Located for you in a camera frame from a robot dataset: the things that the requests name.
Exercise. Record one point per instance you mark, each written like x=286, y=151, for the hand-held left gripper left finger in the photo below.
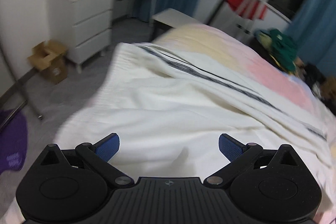
x=107, y=148

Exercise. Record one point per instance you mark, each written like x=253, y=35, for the red garment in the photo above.
x=244, y=5

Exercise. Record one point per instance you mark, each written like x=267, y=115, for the black clothes pile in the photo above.
x=315, y=82

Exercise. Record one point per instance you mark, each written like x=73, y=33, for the green garment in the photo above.
x=284, y=48

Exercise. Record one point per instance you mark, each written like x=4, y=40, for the white pants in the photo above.
x=170, y=108

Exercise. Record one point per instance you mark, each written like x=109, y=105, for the cardboard box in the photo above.
x=50, y=66

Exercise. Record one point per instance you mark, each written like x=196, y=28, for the white bench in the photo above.
x=173, y=18

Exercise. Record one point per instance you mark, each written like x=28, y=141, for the pastel bed blanket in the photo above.
x=249, y=64

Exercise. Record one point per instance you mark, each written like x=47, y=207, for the purple mat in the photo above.
x=13, y=140

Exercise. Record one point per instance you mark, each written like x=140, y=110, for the metal frame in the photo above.
x=26, y=98

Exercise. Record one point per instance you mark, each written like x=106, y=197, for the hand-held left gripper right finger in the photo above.
x=231, y=148

